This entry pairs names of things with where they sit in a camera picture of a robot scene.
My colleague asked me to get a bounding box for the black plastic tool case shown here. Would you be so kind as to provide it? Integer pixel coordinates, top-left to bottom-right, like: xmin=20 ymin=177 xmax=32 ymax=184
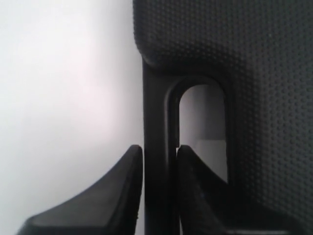
xmin=133 ymin=0 xmax=313 ymax=235

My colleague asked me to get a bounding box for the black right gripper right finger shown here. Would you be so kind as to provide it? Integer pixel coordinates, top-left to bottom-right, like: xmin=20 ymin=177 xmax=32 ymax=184
xmin=177 ymin=145 xmax=235 ymax=235

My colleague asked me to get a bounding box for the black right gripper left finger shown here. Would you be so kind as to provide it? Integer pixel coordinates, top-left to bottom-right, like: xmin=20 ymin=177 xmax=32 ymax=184
xmin=18 ymin=145 xmax=143 ymax=235

